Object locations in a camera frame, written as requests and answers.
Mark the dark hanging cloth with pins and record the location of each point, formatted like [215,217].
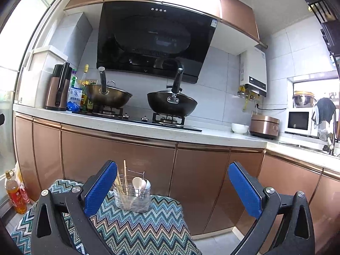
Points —
[325,109]

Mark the white microwave oven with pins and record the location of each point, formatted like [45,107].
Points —
[297,122]

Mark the bronze wok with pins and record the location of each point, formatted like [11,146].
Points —
[109,95]

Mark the large white ceramic spoon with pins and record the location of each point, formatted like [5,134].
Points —
[136,183]

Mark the white water heater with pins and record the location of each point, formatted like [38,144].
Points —
[252,69]

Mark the steel faucet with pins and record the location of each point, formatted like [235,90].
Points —
[331,146]

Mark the white bowl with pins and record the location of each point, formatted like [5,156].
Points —
[239,128]

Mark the amber oil bottle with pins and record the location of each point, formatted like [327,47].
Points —
[16,196]

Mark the bronze electric kettle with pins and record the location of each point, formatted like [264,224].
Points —
[55,90]

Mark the bronze rice cooker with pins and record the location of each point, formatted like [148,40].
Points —
[263,127]

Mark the zigzag patterned cloth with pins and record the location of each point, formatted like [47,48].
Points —
[138,231]

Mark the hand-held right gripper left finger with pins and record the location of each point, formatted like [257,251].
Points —
[101,188]

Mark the black wall rack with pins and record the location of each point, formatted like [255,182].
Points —
[329,32]

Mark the black wok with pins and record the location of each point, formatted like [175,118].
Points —
[172,106]

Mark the white storage box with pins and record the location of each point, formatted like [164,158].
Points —
[39,71]

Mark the blue white salt bag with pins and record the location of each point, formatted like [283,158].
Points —
[73,98]

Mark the black range hood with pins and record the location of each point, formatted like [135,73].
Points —
[148,45]

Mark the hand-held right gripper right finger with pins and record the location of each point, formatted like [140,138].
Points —
[245,188]

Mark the steel sink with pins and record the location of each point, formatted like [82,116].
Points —
[313,148]

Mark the steel mixing bowl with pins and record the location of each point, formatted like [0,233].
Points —
[302,101]

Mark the window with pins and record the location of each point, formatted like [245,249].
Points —
[16,45]

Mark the dark sauce bottle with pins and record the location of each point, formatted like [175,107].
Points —
[89,103]

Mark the bronze lower cabinet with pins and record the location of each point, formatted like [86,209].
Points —
[207,186]

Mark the wooden chopstick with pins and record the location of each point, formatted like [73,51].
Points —
[120,183]
[124,172]

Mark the yellow capped bottle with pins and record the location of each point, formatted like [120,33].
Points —
[85,75]

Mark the black gas stove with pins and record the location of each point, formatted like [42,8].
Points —
[138,120]

